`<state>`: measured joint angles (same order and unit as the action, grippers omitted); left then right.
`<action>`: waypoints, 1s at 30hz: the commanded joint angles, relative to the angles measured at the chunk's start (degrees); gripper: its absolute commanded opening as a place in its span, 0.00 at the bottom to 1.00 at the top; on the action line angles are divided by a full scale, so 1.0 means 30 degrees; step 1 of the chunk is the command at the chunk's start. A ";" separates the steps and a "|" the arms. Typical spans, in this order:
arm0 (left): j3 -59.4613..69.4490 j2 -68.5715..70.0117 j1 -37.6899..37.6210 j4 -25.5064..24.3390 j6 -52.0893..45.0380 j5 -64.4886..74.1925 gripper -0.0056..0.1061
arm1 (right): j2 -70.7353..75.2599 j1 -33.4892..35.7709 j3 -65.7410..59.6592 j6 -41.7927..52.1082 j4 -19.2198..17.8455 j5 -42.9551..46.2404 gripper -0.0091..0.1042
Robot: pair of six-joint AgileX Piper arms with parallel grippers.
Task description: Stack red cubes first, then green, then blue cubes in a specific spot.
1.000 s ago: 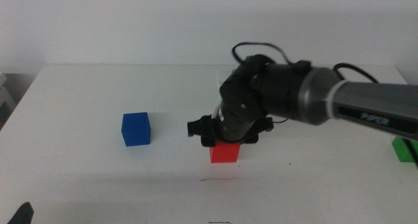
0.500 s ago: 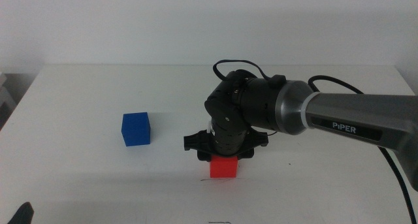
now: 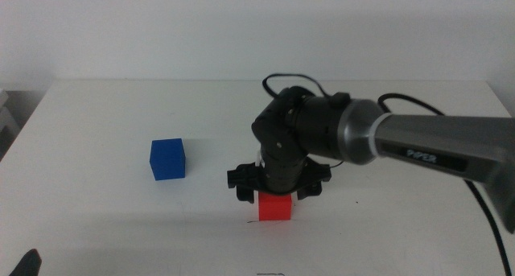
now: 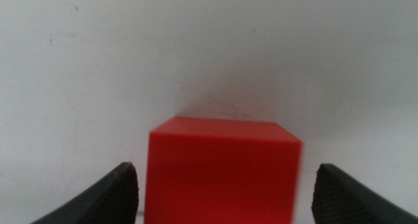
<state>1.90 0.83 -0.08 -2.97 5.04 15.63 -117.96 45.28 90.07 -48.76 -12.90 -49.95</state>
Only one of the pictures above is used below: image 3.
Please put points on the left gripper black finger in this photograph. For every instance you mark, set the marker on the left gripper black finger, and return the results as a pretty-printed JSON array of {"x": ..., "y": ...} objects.
[{"x": 30, "y": 264}]

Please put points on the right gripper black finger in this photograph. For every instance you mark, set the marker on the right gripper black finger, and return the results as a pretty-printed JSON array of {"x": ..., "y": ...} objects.
[
  {"x": 307, "y": 192},
  {"x": 245, "y": 194}
]

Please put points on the red cube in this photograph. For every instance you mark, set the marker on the red cube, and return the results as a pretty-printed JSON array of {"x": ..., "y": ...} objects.
[{"x": 274, "y": 207}]

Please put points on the blue cube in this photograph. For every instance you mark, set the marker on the blue cube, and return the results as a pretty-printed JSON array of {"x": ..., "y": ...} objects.
[{"x": 167, "y": 160}]

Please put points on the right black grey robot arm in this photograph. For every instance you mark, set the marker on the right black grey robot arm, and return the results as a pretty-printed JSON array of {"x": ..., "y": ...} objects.
[{"x": 422, "y": 135}]

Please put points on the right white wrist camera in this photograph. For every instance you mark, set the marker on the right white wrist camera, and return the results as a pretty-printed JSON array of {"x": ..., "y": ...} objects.
[{"x": 260, "y": 160}]

